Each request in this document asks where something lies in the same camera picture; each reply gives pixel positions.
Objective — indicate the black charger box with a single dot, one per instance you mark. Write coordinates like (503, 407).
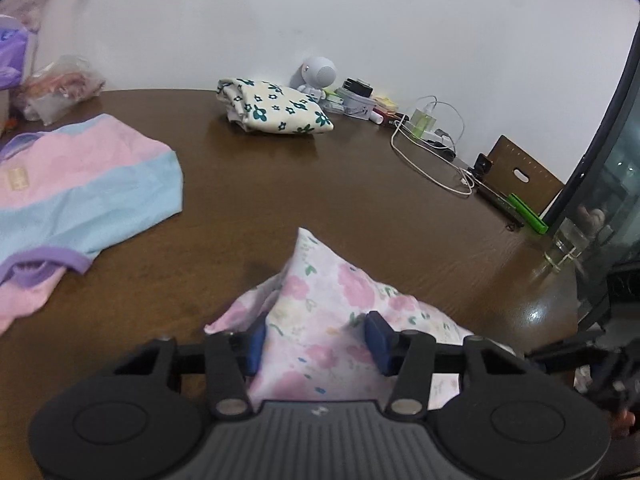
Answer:
(357, 87)

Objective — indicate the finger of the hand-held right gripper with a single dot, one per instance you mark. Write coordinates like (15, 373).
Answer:
(565, 357)

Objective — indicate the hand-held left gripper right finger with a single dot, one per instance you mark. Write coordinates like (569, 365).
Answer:
(377, 342)

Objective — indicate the black framed glass panel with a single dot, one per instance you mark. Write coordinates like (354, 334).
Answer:
(620, 170)

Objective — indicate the person's right hand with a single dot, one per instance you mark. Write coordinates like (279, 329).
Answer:
(624, 419)

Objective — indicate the white robot speaker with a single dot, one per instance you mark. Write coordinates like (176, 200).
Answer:
(320, 70)

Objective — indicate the folded cream green-flower cloth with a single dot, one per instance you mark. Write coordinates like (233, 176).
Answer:
(280, 110)

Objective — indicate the white power strip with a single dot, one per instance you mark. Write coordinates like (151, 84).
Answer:
(440, 140)

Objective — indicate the pink yellow sticky notes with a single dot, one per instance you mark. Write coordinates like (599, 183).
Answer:
(385, 101)

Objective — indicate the black binder clip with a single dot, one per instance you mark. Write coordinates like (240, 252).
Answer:
(482, 165)

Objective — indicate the white lip balm tube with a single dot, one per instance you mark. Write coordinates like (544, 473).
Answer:
(376, 118)

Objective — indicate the pink floral dress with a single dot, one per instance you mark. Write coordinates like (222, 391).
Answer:
(325, 310)

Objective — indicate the purple tissue pack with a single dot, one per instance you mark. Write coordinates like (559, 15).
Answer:
(10, 55)

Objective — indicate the brown wooden board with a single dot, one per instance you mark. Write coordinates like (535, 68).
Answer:
(505, 152)

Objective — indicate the pastel striped shirt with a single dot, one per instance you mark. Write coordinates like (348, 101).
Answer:
(100, 175)

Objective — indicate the green bottle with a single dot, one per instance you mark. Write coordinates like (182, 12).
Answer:
(422, 125)

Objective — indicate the clear glass cup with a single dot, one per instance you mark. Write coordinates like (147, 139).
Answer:
(565, 247)

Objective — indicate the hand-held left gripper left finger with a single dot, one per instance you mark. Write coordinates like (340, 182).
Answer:
(256, 345)

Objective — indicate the green white small pack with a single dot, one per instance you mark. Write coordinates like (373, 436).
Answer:
(334, 97)

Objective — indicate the green marker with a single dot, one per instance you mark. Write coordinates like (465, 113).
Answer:
(527, 212)

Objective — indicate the clear plastic snack bag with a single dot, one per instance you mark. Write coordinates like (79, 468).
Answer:
(60, 85)

